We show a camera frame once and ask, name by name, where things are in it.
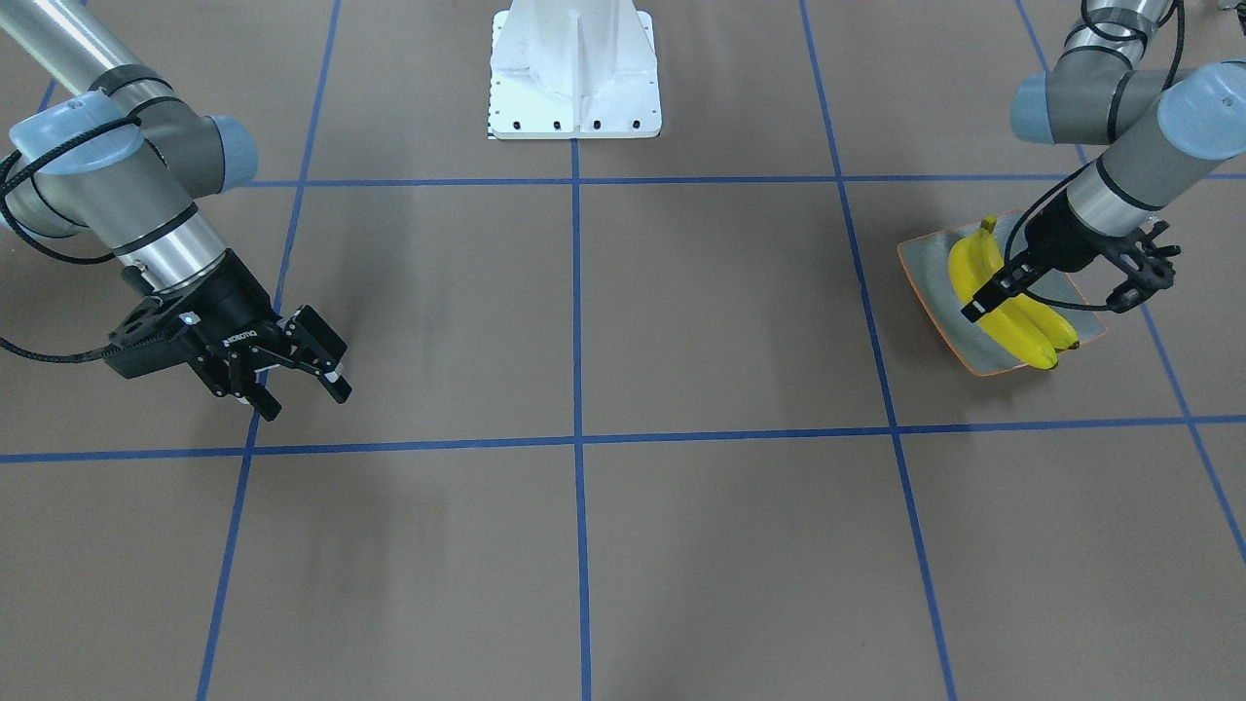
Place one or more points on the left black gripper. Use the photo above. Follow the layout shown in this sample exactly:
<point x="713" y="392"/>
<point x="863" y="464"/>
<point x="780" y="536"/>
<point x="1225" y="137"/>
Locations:
<point x="1068" y="247"/>

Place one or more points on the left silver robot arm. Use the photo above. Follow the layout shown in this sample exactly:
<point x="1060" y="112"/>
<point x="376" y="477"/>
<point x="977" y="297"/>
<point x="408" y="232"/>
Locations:
<point x="1161" y="132"/>

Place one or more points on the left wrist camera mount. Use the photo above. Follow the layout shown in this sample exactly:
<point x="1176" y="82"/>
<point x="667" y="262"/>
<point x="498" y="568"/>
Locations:
<point x="1147" y="266"/>

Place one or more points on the white pedestal column base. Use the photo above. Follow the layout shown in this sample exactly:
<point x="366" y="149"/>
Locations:
<point x="574" y="70"/>

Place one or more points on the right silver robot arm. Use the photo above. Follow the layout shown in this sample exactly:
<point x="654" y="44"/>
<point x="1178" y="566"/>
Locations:
<point x="126" y="160"/>

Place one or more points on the yellow banana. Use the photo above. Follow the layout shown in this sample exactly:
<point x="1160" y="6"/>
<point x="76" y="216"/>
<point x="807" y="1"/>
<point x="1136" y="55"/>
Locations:
<point x="1032" y="332"/>
<point x="968" y="272"/>

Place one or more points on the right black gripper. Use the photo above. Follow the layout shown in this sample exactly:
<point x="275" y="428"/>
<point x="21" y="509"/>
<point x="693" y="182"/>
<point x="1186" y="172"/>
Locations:
<point x="237" y="308"/>

